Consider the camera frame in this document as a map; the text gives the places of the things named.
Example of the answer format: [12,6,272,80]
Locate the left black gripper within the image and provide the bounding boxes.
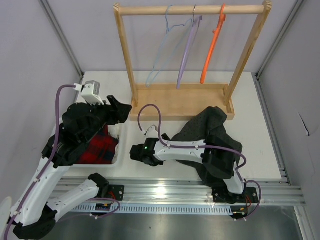
[81,95,132,144]

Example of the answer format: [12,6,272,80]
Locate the dark grey dotted skirt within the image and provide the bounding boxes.
[172,106,243,188]

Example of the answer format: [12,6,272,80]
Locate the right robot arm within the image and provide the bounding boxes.
[129,136,247,202]

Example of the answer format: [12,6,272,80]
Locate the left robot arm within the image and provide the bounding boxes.
[8,95,132,240]

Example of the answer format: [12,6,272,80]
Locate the purple plastic hanger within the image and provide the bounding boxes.
[176,15,203,90]

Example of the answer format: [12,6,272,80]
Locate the orange plastic hanger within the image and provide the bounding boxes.
[200,3,226,84]

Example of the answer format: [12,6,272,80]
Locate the white plastic basket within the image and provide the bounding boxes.
[48,123,127,169]

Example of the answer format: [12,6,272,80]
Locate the white cloth in basket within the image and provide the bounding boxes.
[108,124,121,141]

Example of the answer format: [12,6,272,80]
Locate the red plaid garment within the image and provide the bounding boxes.
[76,125,119,165]

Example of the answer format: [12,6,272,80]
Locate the wooden clothes rack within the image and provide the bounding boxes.
[113,0,272,121]

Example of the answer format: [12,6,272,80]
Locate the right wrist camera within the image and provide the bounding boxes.
[145,125,159,139]

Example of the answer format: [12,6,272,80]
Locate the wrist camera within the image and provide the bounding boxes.
[73,80,105,106]
[145,125,159,139]

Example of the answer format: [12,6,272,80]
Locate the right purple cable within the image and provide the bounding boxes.
[138,104,263,221]

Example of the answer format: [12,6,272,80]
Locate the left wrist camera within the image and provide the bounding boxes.
[73,80,105,106]

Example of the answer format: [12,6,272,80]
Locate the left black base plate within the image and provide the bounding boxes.
[106,184,125,201]

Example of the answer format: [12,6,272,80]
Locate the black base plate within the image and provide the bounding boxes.
[212,186,259,204]
[106,184,125,201]

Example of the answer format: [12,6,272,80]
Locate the white slotted cable duct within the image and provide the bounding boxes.
[71,202,236,216]

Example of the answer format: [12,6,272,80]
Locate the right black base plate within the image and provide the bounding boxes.
[212,186,259,204]

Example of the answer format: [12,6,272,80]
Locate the aluminium mounting rail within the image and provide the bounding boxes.
[51,176,307,207]

